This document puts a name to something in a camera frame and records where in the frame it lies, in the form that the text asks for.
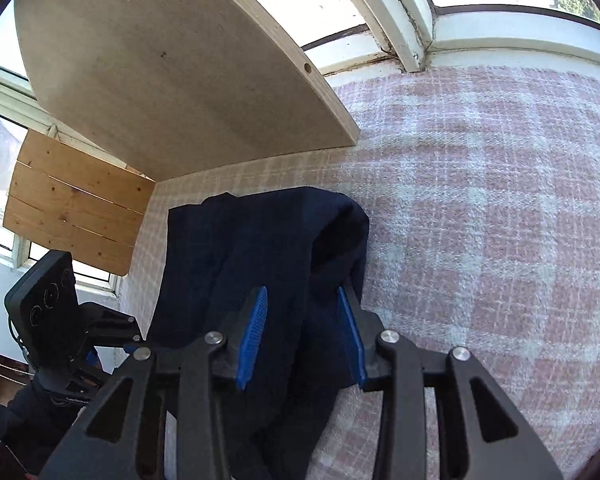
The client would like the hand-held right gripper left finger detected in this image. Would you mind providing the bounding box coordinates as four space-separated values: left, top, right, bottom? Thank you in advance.
40 286 268 480

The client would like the light oak wooden board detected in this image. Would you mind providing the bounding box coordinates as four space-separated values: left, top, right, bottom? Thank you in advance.
14 0 361 182

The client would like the pink plaid cloth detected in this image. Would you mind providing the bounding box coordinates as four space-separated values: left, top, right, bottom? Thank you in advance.
117 65 600 480

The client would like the wooden shelf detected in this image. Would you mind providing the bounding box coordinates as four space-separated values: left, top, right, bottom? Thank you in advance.
0 345 33 406

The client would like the white window frame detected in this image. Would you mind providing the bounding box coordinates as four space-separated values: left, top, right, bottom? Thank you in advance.
0 0 600 306

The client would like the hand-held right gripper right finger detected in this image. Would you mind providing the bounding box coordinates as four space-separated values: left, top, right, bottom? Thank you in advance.
336 286 565 480

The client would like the pine plank board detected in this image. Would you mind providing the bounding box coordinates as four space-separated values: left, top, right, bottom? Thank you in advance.
2 130 157 277

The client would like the navy blue t-shirt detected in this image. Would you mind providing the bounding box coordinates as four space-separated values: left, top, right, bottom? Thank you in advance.
145 186 371 480

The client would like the person's left forearm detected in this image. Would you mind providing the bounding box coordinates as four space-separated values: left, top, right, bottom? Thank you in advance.
0 380 88 480

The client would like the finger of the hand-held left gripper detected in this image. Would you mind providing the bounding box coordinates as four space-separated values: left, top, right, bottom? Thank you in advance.
79 304 143 354

